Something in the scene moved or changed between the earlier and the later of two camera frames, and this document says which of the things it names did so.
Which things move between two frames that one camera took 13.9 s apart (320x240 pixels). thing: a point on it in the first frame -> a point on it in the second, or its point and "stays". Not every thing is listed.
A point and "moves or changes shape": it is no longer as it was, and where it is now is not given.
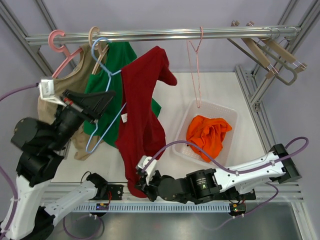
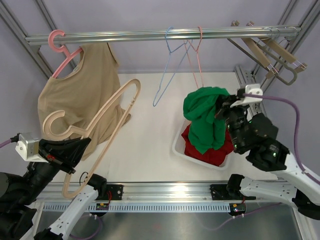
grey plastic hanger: x=283 y=63 stays
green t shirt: x=108 y=77 -> x=207 y=130
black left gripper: x=93 y=104 -> x=66 y=153
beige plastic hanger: x=96 y=47 -> x=73 y=133
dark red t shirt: x=140 y=135 -> x=215 y=157
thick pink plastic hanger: x=62 y=49 stays
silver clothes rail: x=240 y=32 stays
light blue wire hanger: x=110 y=74 -> x=155 y=102
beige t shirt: x=76 y=78 moves or changes shape
